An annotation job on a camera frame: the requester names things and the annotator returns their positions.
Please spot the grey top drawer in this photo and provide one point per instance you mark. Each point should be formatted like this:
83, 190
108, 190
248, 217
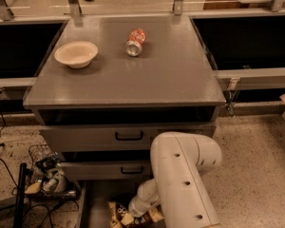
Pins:
111, 137

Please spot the brown sea salt chip bag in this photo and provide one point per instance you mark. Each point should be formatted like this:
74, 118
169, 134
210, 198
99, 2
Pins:
117, 211

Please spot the wire basket with items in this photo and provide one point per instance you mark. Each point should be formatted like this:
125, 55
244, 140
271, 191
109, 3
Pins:
47, 179

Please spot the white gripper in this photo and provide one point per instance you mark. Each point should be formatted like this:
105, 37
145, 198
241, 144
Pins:
137, 209

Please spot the grey drawer cabinet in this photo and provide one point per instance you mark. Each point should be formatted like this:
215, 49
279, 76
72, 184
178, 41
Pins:
170, 82

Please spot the grey middle drawer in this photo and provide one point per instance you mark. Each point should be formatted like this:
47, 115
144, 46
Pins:
106, 170

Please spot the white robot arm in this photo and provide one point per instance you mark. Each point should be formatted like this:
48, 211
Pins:
177, 160

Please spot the red soda can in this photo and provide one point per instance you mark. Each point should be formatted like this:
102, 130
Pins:
135, 41

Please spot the white paper bowl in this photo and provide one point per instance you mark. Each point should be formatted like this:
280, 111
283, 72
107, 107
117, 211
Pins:
76, 54

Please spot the grey open bottom drawer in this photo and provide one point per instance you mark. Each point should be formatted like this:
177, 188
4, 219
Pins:
94, 212

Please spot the black pole stand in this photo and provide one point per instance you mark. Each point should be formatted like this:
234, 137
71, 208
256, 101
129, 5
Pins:
19, 205

